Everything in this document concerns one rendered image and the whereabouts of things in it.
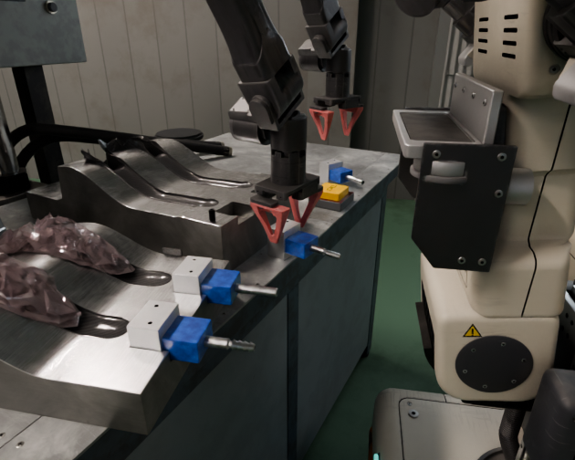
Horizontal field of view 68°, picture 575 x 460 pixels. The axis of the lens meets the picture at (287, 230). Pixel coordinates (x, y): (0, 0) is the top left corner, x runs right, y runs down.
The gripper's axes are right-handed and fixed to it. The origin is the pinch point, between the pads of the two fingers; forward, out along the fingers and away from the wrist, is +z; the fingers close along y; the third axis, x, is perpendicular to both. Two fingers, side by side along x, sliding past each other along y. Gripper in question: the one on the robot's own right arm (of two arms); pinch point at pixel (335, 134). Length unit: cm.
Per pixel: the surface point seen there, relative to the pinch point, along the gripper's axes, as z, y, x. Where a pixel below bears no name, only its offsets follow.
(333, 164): 7.5, 0.9, 0.7
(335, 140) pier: 46, -133, -135
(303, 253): 9.9, 34.6, 28.8
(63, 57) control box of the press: -16, 43, -73
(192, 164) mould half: 2.7, 36.0, -6.9
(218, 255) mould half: 9, 47, 23
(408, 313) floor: 93, -66, -15
